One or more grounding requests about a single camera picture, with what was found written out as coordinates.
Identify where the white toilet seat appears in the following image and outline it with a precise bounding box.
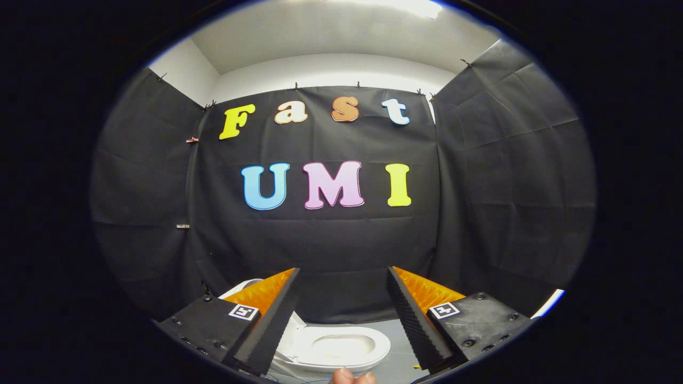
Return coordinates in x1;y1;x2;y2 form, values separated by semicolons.
291;326;392;373

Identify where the black backdrop cloth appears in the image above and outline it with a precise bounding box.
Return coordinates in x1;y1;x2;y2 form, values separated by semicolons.
91;40;597;325

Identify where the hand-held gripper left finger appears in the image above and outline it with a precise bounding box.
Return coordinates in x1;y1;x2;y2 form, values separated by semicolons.
158;268;303;377

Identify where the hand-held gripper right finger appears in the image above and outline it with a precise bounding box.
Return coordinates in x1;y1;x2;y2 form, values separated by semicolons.
386;266;535;373

